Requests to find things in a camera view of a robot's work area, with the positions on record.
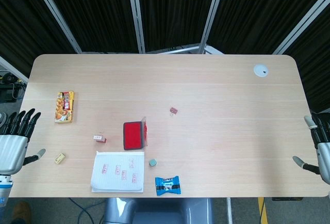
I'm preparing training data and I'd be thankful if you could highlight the small beige eraser block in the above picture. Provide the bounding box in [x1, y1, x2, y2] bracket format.
[53, 152, 67, 166]

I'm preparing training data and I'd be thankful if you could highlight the white lined paper pad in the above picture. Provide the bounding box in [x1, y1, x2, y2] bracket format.
[90, 151, 145, 194]

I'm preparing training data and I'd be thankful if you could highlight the white round cable grommet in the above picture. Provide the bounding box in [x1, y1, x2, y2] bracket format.
[253, 63, 270, 78]

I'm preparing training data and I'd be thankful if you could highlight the grey metal partition foot bar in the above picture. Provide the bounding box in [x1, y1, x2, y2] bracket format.
[146, 43, 225, 55]

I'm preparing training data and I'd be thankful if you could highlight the yellow curry roux box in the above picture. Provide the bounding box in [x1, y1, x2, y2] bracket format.
[54, 91, 76, 124]

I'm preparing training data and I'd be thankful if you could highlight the brown shoe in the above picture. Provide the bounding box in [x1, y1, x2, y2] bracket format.
[12, 201, 34, 222]

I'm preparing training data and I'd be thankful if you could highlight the black equipment with cables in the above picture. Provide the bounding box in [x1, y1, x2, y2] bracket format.
[0, 70, 27, 104]

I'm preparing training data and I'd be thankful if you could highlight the red ink pad box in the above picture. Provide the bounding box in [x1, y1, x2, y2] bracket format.
[122, 116, 150, 151]

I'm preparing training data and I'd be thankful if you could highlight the grey robot base body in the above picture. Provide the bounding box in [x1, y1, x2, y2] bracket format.
[102, 197, 215, 224]

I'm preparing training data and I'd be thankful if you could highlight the blue snack packet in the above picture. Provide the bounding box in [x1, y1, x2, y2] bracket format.
[154, 175, 182, 197]

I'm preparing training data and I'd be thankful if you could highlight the black under-table control box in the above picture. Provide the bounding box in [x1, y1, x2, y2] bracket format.
[271, 197, 304, 202]

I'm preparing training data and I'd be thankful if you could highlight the white table leg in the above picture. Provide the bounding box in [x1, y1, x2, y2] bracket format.
[225, 197, 235, 224]

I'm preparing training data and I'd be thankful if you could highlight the small red stamp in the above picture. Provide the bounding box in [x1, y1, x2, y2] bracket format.
[92, 132, 108, 145]

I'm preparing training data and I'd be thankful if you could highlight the black pleated curtain panel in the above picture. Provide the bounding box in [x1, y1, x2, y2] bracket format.
[136, 0, 220, 54]
[0, 0, 78, 80]
[38, 0, 141, 54]
[282, 14, 330, 114]
[206, 0, 330, 54]

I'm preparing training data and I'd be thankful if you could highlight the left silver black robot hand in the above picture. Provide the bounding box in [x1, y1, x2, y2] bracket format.
[0, 108, 46, 175]

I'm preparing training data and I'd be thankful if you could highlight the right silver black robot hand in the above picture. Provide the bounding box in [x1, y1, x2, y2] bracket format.
[292, 114, 330, 185]

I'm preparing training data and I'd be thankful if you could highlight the grey metal partition post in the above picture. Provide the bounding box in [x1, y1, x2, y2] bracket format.
[28, 0, 83, 54]
[0, 55, 29, 83]
[272, 0, 330, 55]
[125, 0, 146, 54]
[199, 0, 227, 54]

